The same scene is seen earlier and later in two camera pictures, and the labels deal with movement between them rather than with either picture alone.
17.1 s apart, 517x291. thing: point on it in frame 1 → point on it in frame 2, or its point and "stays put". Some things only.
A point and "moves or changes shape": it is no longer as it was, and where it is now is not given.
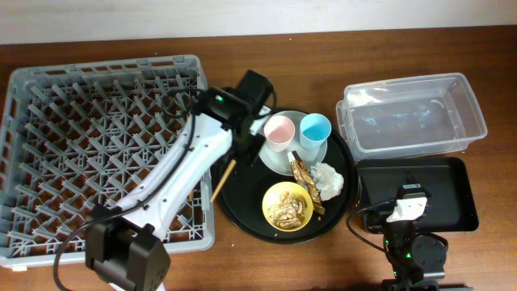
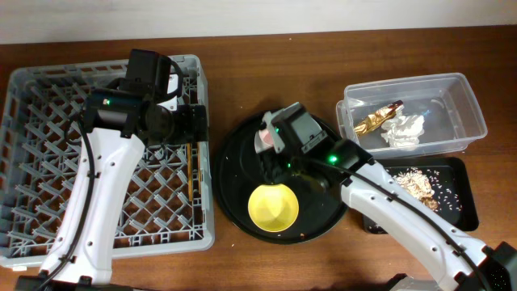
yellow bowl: x=287 y=207 moves or changes shape
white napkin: x=328 y=180 moves or changes shape
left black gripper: x=245 y=135 → x=198 y=124
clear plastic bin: x=409 y=116 stays put
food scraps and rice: x=288 y=211 → x=423 y=184
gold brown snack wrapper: x=304 y=176 → x=378 y=118
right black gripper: x=398 y=223 → x=271 y=162
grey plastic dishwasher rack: x=75 y=136 stays put
